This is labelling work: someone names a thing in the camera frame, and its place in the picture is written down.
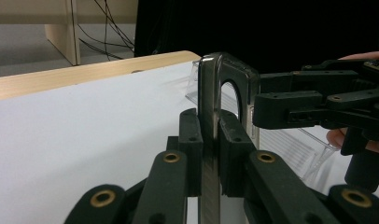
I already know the wooden table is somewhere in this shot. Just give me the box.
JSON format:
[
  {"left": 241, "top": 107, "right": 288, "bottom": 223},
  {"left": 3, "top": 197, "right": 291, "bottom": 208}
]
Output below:
[{"left": 0, "top": 50, "right": 202, "bottom": 103}]

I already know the grey phone case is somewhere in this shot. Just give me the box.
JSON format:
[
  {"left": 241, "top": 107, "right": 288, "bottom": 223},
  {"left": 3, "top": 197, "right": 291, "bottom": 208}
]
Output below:
[{"left": 197, "top": 51, "right": 261, "bottom": 224}]

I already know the black curtain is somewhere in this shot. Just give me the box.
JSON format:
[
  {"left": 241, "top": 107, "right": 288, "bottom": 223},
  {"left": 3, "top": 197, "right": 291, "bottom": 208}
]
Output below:
[{"left": 133, "top": 0, "right": 379, "bottom": 75}]

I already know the bundle of black cables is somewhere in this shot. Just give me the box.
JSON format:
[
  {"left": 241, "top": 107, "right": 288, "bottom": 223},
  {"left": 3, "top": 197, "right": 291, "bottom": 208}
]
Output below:
[{"left": 69, "top": 0, "right": 136, "bottom": 62}]

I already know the white board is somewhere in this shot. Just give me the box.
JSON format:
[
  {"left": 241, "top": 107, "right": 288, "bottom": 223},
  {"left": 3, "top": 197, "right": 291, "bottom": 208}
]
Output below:
[{"left": 0, "top": 60, "right": 379, "bottom": 224}]

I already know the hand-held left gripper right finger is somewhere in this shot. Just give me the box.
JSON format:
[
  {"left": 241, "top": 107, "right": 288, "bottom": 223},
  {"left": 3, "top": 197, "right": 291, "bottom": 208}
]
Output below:
[{"left": 219, "top": 109, "right": 340, "bottom": 224}]

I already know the clear plastic packaging tray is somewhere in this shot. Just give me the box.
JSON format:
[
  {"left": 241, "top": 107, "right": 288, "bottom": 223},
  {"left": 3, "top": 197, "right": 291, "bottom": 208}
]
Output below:
[{"left": 185, "top": 60, "right": 340, "bottom": 185}]

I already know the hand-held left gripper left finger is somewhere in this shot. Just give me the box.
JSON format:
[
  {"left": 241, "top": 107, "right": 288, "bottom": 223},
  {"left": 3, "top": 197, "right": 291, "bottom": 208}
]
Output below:
[{"left": 133, "top": 107, "right": 204, "bottom": 224}]

